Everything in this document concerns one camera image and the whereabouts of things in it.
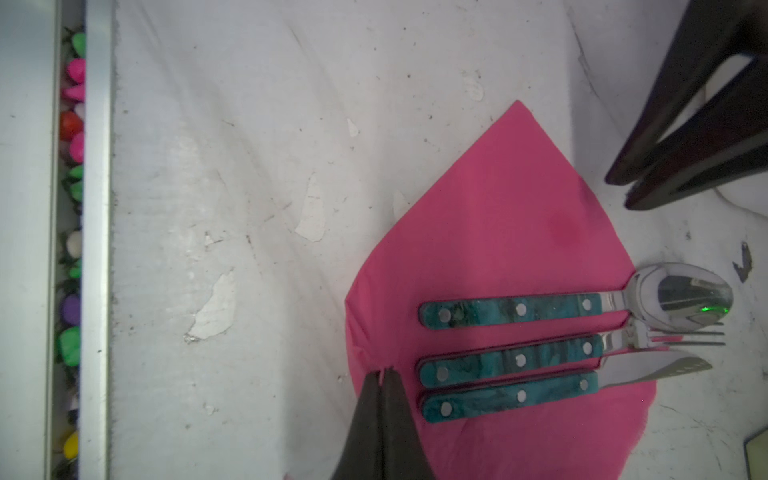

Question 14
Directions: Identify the green perforated plastic basket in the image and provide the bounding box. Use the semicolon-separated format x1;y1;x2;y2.
744;428;768;480

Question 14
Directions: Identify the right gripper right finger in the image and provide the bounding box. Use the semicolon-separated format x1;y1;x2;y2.
381;369;435;480

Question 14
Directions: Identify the spoon with teal handle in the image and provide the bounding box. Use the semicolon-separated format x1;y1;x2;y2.
418;263;734;332

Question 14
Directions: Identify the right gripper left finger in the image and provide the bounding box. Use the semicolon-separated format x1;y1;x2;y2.
331;372;383;480

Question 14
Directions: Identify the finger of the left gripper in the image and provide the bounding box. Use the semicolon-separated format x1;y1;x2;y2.
605;1;756;185
625;59;767;210

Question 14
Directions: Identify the fork with teal handle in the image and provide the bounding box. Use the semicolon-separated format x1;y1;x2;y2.
416;318;725;389

